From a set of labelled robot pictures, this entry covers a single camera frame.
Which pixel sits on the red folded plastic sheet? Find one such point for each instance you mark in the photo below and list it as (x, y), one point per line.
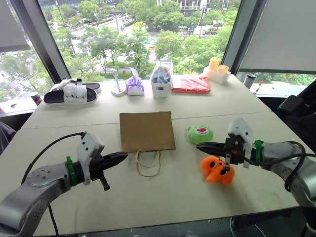
(191, 85)

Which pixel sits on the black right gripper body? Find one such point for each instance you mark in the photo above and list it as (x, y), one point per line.
(234, 151)

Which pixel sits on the green wrist zip tie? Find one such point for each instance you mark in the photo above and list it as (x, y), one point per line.
(70, 172)
(258, 150)

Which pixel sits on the black chair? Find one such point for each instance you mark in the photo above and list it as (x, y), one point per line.
(298, 113)

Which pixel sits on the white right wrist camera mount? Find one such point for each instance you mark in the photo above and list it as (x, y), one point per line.
(240, 130)

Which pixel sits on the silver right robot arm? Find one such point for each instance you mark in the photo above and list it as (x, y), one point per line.
(284, 154)

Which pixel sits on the purple and white pouch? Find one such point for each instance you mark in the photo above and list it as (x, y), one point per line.
(134, 86)

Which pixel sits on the dark red can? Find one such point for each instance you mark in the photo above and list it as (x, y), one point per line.
(36, 98)

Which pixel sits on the short yellow cup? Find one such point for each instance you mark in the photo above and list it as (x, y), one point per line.
(223, 69)

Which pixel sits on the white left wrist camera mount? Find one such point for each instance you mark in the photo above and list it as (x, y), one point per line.
(87, 146)

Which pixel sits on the green right wrist zip tie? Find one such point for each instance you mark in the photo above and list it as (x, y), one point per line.
(258, 150)

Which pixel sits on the grey roller blind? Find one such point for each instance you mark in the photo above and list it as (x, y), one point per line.
(11, 24)
(281, 34)

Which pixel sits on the white rectangular tray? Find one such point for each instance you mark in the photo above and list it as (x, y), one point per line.
(217, 76)

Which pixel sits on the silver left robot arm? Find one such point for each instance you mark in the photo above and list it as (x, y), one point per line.
(29, 195)

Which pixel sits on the brown paper bag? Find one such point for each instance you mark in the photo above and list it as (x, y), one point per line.
(146, 132)

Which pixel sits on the orange plush toy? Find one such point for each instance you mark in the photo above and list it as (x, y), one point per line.
(213, 170)

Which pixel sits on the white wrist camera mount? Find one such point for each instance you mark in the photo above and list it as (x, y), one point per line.
(87, 146)
(240, 130)

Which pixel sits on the white bin with items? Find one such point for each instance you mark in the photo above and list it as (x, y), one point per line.
(160, 85)

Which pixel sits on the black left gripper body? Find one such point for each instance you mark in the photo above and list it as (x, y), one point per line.
(97, 168)

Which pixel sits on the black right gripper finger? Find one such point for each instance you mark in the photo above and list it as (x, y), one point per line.
(213, 146)
(216, 151)

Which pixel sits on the red marker pen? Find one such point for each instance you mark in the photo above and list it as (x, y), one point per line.
(258, 87)

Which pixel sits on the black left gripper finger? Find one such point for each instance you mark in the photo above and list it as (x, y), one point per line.
(114, 164)
(115, 156)

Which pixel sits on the green left wrist zip tie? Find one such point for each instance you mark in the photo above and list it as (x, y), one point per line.
(70, 172)

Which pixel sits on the green frog plush toy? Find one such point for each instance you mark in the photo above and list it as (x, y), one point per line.
(198, 134)

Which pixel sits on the grey cylinder black lid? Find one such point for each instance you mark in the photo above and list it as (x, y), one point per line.
(249, 80)

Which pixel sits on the white round-base stand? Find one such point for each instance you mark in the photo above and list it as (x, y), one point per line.
(118, 90)

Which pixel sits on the tall yellow cup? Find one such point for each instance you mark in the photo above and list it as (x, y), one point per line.
(214, 63)

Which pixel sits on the grey fabric object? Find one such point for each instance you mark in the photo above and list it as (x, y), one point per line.
(5, 135)

